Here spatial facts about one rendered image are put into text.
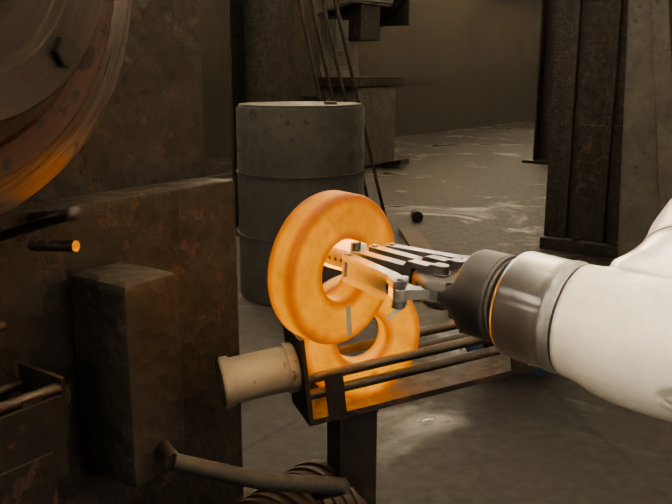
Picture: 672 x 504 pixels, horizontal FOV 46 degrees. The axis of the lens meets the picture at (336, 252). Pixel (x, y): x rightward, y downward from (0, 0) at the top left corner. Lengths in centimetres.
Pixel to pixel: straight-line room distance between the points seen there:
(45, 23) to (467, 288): 40
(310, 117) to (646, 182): 135
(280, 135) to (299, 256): 262
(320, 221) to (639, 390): 32
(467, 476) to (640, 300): 159
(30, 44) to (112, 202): 32
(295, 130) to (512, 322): 275
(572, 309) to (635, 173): 263
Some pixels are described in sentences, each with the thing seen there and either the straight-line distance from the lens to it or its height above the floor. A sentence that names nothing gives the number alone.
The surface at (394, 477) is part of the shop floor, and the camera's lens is 210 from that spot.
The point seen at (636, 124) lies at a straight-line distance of 320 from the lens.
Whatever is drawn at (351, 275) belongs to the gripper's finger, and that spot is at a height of 83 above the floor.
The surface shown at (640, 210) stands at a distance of 321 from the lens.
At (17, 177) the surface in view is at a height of 92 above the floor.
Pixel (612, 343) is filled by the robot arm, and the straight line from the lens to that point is 57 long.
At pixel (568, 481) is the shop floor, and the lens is 216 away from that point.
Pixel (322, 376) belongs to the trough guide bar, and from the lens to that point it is 92.
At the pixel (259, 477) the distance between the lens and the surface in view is 93.
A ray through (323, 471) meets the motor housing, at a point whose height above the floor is 53.
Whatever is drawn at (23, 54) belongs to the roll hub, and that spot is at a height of 103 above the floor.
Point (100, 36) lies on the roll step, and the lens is 80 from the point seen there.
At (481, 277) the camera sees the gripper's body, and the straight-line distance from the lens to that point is 64.
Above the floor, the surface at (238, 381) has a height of 67.
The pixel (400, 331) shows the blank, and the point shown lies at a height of 71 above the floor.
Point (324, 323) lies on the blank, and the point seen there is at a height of 78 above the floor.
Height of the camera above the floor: 102
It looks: 13 degrees down
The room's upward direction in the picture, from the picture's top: straight up
